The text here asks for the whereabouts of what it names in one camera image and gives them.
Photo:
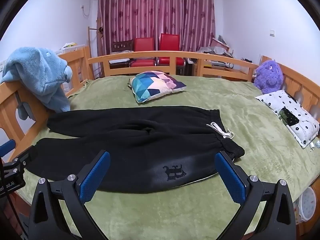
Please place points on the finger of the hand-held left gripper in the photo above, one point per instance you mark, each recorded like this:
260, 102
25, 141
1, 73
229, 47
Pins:
7, 147
23, 158

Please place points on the wooden coat stand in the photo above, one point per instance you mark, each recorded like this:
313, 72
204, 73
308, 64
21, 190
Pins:
90, 42

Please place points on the black pants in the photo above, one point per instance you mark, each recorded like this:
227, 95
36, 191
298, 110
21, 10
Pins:
125, 142

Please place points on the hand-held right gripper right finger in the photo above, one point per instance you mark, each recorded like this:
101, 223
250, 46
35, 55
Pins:
230, 177

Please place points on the pile of packages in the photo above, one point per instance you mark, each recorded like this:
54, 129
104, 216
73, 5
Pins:
217, 48

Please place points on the red chair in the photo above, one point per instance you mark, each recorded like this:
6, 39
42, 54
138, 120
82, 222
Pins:
170, 42
143, 45

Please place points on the wooden desk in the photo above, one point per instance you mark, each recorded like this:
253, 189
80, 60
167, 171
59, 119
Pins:
225, 71

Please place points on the dark wooden chair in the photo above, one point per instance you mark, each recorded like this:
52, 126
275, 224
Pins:
122, 46

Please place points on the purple plush toy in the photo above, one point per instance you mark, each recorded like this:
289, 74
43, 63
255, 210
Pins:
268, 76

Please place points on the green fleece blanket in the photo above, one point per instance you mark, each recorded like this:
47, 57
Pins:
250, 120

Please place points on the colourful geometric pillow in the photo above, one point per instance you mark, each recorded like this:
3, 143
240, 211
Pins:
155, 85

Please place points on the white flower-print pillow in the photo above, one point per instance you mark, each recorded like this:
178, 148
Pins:
273, 101

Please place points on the maroon striped curtain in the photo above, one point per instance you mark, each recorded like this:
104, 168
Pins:
155, 7

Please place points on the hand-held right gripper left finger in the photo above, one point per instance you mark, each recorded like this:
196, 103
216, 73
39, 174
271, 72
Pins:
95, 177

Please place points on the wooden bed frame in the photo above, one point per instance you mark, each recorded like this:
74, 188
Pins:
160, 55

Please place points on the white plastic basin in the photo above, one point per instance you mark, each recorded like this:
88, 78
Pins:
306, 203

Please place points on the light blue plush blanket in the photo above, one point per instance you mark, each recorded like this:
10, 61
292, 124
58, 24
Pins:
35, 72

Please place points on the white storage basket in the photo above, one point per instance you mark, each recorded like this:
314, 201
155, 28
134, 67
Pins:
71, 48

